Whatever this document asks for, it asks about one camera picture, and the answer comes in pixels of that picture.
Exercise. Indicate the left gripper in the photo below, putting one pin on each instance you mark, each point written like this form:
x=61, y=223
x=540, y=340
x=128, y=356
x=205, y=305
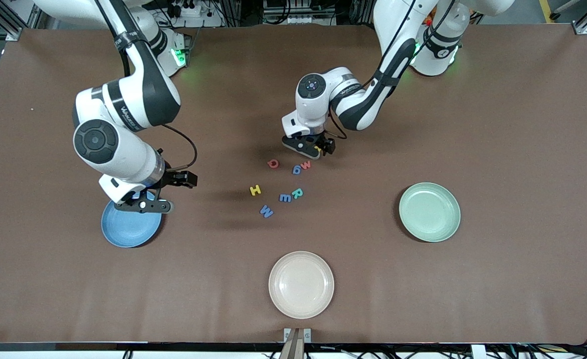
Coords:
x=324, y=141

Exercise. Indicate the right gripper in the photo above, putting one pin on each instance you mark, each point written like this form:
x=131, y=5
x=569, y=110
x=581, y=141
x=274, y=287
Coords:
x=173, y=177

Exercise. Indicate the red foam letter w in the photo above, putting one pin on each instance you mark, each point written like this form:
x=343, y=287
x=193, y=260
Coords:
x=306, y=164

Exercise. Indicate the yellow foam letter H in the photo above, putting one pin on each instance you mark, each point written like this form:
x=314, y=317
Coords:
x=255, y=190

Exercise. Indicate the blue uppercase foam letter M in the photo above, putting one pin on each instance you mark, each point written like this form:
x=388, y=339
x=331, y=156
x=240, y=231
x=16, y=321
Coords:
x=267, y=212

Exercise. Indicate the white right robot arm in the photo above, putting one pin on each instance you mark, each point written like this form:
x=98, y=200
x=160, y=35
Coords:
x=138, y=154

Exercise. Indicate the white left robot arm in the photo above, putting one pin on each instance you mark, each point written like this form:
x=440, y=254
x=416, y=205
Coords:
x=313, y=112

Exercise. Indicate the blue lowercase foam letter m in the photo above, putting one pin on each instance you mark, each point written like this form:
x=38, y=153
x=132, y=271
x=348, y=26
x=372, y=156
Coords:
x=285, y=198

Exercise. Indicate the blue plate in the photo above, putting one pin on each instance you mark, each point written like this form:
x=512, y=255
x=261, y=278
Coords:
x=131, y=229

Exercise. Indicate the green plate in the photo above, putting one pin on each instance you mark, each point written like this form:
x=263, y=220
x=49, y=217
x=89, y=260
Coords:
x=429, y=212

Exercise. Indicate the beige plate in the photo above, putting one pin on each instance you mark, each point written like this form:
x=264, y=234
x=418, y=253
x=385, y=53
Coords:
x=300, y=284

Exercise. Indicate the blue foam letter g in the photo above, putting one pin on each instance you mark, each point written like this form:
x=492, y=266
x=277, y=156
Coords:
x=296, y=170

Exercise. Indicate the teal foam letter R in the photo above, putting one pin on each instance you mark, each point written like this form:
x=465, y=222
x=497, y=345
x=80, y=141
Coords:
x=297, y=193

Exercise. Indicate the red foam letter Q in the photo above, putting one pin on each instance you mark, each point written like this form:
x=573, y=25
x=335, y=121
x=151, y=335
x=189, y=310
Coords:
x=269, y=164

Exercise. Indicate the background equipment rack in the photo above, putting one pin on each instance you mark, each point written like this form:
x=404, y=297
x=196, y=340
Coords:
x=298, y=12

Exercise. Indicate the white power strip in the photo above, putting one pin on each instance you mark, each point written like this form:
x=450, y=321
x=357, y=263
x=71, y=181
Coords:
x=198, y=11

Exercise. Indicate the black table edge rail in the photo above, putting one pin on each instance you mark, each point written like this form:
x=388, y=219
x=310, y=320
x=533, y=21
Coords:
x=173, y=346

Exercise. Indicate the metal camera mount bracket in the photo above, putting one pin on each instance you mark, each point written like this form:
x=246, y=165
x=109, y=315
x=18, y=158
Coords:
x=297, y=344

